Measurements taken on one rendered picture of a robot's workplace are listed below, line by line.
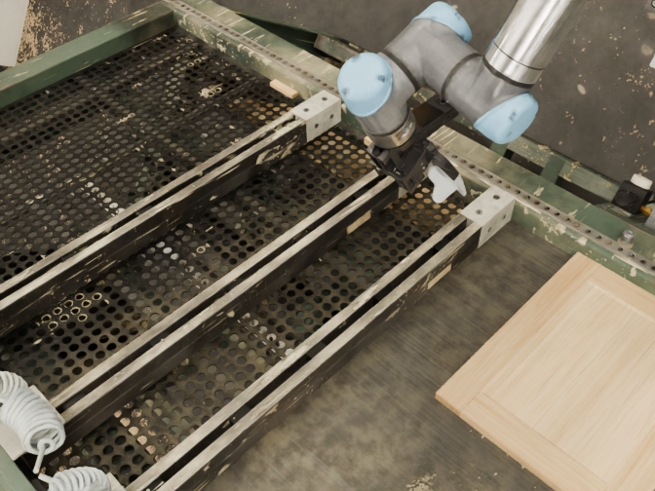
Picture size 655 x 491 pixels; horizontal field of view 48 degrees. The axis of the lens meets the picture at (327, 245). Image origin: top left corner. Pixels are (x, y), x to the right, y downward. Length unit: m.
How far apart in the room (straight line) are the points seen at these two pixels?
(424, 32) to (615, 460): 0.79
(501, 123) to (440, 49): 0.14
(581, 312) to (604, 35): 1.26
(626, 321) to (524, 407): 0.30
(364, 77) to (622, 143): 1.64
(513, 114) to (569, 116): 1.64
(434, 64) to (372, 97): 0.09
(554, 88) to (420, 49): 1.63
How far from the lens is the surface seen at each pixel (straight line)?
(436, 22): 1.03
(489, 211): 1.61
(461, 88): 0.98
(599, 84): 2.58
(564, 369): 1.45
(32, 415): 1.20
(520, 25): 0.94
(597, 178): 2.37
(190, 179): 1.70
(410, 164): 1.16
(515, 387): 1.40
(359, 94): 0.98
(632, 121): 2.54
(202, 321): 1.40
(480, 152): 1.79
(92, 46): 2.27
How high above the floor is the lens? 2.46
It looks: 53 degrees down
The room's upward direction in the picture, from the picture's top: 98 degrees counter-clockwise
